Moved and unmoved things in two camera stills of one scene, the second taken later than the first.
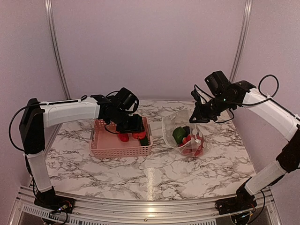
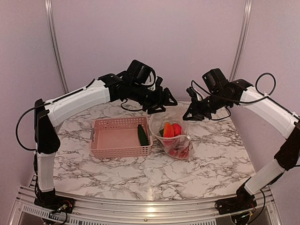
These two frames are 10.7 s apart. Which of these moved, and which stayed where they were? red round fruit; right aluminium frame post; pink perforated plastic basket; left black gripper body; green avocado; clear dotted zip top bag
Moved: red round fruit; clear dotted zip top bag; left black gripper body; green avocado
Stayed: pink perforated plastic basket; right aluminium frame post
